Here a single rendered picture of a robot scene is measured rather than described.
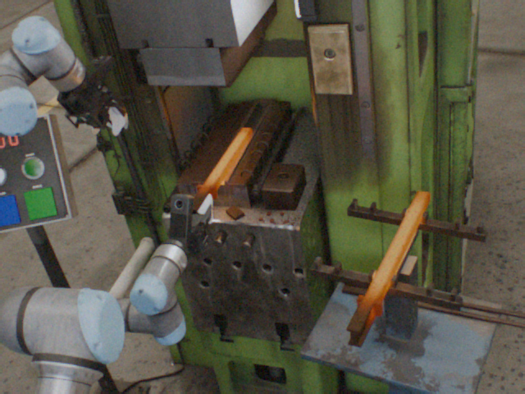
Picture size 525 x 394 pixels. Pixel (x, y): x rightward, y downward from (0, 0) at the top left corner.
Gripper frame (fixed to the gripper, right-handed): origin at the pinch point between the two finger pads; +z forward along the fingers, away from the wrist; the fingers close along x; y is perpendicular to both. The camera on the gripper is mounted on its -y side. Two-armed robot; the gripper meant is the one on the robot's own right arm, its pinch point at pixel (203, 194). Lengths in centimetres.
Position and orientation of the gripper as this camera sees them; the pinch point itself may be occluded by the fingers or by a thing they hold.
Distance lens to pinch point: 163.2
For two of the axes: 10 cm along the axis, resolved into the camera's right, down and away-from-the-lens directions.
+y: 1.5, 8.1, 5.7
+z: 3.0, -5.9, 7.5
